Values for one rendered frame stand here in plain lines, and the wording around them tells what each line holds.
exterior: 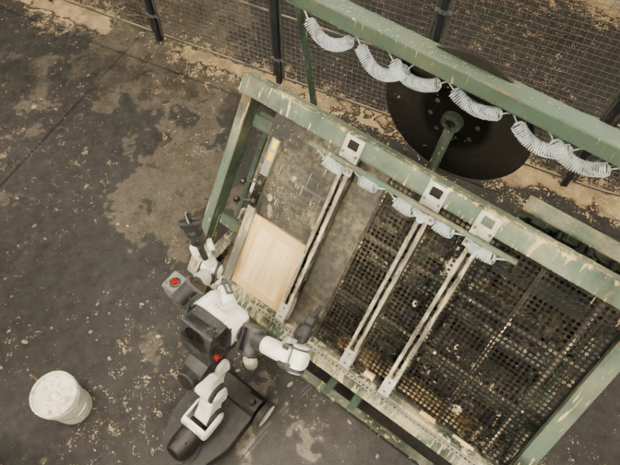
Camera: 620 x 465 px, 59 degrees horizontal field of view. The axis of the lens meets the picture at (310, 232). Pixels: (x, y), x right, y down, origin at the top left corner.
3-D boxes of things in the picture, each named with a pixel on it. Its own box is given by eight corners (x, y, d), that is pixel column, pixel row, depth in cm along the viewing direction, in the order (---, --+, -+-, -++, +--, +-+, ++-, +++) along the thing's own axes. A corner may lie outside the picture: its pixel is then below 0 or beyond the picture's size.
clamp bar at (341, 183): (278, 310, 321) (255, 327, 302) (356, 130, 266) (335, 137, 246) (292, 320, 319) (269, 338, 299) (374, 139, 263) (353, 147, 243)
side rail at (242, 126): (202, 249, 346) (191, 255, 337) (255, 88, 295) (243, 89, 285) (209, 255, 344) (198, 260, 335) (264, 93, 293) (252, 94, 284)
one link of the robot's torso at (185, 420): (205, 443, 348) (201, 439, 336) (182, 423, 354) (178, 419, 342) (226, 416, 356) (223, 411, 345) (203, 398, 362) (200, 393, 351)
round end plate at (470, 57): (374, 138, 314) (392, 24, 245) (379, 132, 316) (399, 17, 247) (498, 208, 290) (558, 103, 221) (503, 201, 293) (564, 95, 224)
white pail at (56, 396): (41, 415, 377) (8, 399, 336) (68, 376, 390) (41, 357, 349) (78, 436, 370) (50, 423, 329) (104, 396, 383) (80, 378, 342)
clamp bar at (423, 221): (340, 355, 308) (321, 375, 288) (437, 175, 253) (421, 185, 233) (355, 365, 305) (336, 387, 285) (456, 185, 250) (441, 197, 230)
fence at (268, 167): (226, 274, 334) (222, 276, 330) (276, 136, 289) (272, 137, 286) (232, 279, 332) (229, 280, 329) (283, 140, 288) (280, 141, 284)
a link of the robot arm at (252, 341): (256, 359, 259) (237, 349, 268) (268, 359, 266) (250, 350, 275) (262, 335, 259) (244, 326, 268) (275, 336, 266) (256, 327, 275)
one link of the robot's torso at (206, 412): (211, 435, 349) (213, 401, 314) (188, 415, 355) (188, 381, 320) (227, 416, 359) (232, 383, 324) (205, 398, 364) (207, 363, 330)
